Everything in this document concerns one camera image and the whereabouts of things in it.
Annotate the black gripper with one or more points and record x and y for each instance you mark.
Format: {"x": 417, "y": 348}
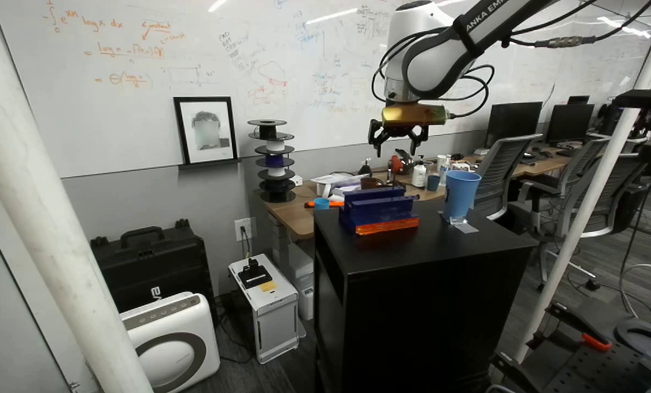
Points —
{"x": 398, "y": 129}

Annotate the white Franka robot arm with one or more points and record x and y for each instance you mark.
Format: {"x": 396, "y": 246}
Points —
{"x": 449, "y": 50}

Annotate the large blue cup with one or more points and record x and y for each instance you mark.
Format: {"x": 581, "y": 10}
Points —
{"x": 461, "y": 193}

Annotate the small red desk item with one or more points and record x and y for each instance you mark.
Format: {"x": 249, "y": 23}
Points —
{"x": 398, "y": 164}

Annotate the white bottle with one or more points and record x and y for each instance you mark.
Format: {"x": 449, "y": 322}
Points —
{"x": 420, "y": 176}

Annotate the teal mug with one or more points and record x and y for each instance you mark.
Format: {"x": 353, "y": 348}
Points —
{"x": 434, "y": 181}

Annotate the blue rack with orange base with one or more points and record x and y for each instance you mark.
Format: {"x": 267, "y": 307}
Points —
{"x": 377, "y": 210}

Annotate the white paper stack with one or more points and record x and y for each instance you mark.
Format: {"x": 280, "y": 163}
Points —
{"x": 338, "y": 179}

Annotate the orange level bar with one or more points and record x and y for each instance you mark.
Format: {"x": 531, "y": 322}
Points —
{"x": 338, "y": 204}

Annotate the grey tape patch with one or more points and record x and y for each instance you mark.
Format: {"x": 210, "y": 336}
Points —
{"x": 463, "y": 225}

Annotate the grey office chair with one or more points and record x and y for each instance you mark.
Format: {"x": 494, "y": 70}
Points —
{"x": 557, "y": 204}
{"x": 504, "y": 164}

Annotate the black computer monitor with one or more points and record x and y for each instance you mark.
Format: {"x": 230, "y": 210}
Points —
{"x": 568, "y": 123}
{"x": 515, "y": 123}

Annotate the white filament spool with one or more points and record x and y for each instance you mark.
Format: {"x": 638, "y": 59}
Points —
{"x": 275, "y": 176}
{"x": 273, "y": 148}

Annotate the blue filament spool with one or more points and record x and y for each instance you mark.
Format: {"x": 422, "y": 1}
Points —
{"x": 275, "y": 160}

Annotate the wooden desk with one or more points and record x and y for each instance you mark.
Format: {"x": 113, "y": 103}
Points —
{"x": 294, "y": 215}

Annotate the black filament spool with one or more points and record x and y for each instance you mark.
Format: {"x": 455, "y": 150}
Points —
{"x": 275, "y": 191}
{"x": 267, "y": 129}

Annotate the black cabinet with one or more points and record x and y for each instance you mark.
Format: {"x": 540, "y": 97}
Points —
{"x": 414, "y": 307}

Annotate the white waste bin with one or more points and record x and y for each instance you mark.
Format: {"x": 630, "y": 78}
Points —
{"x": 305, "y": 291}

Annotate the framed portrait photo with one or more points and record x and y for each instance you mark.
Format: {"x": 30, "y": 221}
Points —
{"x": 205, "y": 131}

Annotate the white PVC pipe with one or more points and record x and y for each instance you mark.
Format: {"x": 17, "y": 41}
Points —
{"x": 595, "y": 181}
{"x": 42, "y": 218}

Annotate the white floor box unit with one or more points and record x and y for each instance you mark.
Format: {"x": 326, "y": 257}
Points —
{"x": 271, "y": 319}

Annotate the black hard case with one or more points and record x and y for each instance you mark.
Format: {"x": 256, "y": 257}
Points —
{"x": 152, "y": 262}

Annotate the whiteboard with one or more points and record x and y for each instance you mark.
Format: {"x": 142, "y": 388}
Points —
{"x": 121, "y": 66}

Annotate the white air purifier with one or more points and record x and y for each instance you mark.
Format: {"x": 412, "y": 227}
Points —
{"x": 168, "y": 342}

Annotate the black breadboard table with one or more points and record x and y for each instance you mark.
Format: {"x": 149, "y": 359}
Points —
{"x": 611, "y": 371}

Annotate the gold wrist camera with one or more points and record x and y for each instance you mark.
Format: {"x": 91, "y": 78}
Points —
{"x": 414, "y": 114}

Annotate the white wall outlet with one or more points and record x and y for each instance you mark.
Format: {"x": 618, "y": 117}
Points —
{"x": 244, "y": 227}

